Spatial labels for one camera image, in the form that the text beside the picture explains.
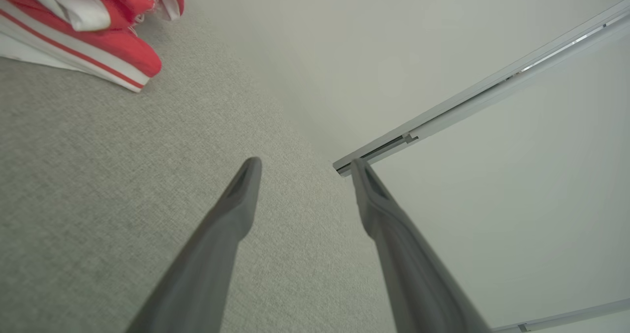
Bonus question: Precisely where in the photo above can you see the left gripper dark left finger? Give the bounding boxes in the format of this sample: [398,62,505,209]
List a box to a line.
[126,157,263,333]

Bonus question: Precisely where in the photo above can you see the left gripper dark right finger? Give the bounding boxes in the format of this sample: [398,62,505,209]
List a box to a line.
[350,158,493,333]

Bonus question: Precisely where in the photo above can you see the red jersey with white sleeves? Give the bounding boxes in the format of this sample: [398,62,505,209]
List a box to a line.
[0,0,186,93]

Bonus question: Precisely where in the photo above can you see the grey partition post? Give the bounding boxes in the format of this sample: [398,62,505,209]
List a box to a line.
[332,0,630,178]

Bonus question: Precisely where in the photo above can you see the grey partition frame rail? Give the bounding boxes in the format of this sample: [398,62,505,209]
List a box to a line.
[492,298,630,333]

